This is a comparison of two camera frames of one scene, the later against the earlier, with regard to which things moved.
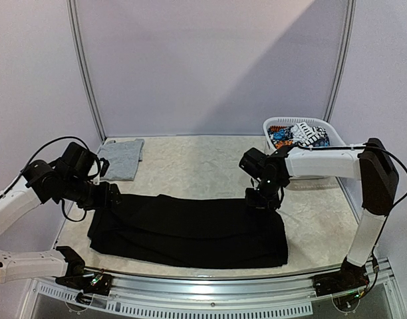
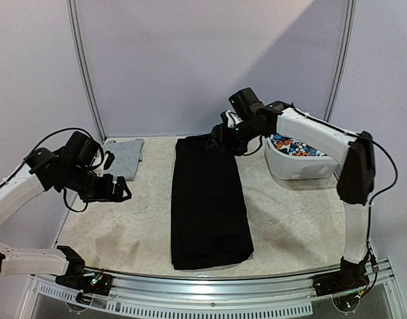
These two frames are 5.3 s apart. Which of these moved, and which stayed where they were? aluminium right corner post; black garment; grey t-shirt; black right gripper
Moved: black right gripper; black garment
Stayed: aluminium right corner post; grey t-shirt
